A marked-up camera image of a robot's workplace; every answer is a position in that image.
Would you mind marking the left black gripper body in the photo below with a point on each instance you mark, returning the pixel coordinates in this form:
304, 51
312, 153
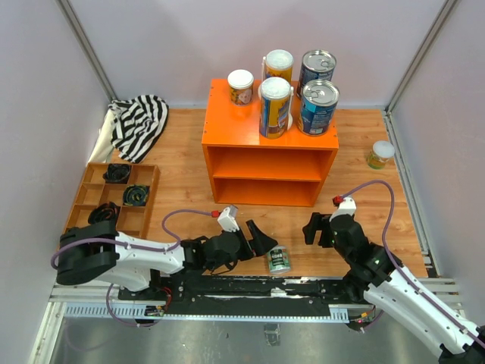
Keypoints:
245, 251

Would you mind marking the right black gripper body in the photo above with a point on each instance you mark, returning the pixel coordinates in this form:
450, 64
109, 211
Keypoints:
333, 242

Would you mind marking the green white noodle cup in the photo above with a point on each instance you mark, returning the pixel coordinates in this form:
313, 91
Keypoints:
278, 260

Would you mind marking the white lid yellow jar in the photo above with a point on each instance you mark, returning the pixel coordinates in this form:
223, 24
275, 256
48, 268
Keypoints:
382, 151

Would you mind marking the tall colourful can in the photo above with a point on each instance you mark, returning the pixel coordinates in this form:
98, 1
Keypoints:
276, 102

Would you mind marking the blue soup can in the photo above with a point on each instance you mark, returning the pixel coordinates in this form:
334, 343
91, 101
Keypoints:
319, 99

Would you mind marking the dark blue food can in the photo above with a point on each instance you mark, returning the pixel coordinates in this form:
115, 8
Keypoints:
316, 65

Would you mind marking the orange noodle cup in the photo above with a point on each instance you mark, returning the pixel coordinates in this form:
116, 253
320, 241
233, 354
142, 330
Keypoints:
241, 86

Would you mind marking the tall yellow purple can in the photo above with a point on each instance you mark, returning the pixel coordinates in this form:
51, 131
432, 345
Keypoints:
277, 63

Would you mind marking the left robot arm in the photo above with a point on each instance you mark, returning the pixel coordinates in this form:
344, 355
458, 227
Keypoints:
100, 252

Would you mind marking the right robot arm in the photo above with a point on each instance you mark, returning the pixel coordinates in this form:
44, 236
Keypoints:
383, 281

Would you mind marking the orange wooden shelf cabinet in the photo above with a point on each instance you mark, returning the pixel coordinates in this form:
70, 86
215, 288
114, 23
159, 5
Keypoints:
246, 168

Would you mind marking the wooden compartment tray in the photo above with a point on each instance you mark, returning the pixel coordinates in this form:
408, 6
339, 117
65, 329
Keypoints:
119, 192

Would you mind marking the black white striped cloth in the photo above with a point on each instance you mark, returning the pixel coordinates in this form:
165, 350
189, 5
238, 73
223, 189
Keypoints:
138, 124

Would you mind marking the white cloth under stripes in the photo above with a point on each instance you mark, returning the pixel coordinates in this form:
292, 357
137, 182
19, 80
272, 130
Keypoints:
103, 147

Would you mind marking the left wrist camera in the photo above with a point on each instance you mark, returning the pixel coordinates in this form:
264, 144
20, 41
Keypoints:
227, 219

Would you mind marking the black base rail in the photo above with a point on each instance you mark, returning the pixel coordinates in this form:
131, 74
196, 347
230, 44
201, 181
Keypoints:
249, 296

